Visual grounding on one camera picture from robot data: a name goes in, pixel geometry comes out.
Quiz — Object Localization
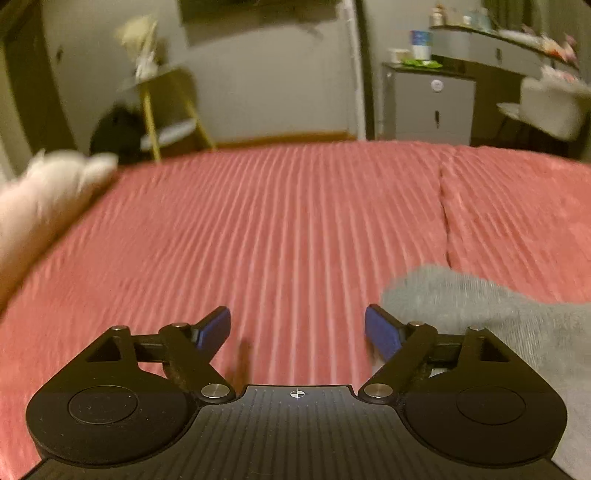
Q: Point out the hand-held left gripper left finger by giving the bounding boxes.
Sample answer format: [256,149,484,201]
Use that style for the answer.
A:
[78,305,236,406]

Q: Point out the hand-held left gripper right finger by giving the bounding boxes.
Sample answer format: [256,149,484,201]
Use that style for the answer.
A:
[358,304,515,406]

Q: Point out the grey pants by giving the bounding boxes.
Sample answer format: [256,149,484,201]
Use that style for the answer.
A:
[381,264,591,480]

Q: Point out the red ribbed blanket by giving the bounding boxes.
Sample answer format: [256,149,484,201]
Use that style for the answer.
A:
[0,141,591,480]

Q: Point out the black bag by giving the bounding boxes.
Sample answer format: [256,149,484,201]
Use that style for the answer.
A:
[89,106,151,166]

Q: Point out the side table with yellow legs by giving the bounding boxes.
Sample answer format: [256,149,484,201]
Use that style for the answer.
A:
[117,67,218,162]

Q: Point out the grey bedside cabinet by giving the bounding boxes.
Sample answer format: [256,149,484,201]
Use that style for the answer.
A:
[382,62,477,147]

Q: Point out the white vertical pipe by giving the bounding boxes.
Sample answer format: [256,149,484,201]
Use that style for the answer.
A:
[344,0,368,141]

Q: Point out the white chair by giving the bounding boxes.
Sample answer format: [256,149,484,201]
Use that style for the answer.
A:
[496,67,589,141]

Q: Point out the blue and white container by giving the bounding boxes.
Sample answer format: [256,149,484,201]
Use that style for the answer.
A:
[410,30,435,61]

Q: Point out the wrapped flower bouquet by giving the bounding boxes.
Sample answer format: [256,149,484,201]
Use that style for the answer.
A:
[115,15,163,79]

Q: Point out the grey desk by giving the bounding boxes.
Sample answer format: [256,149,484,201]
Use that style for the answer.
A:
[429,23,583,148]

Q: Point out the brown wooden door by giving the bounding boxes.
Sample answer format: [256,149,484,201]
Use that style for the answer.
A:
[0,0,75,155]

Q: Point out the black wall television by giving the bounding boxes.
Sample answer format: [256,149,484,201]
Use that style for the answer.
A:
[178,0,345,24]

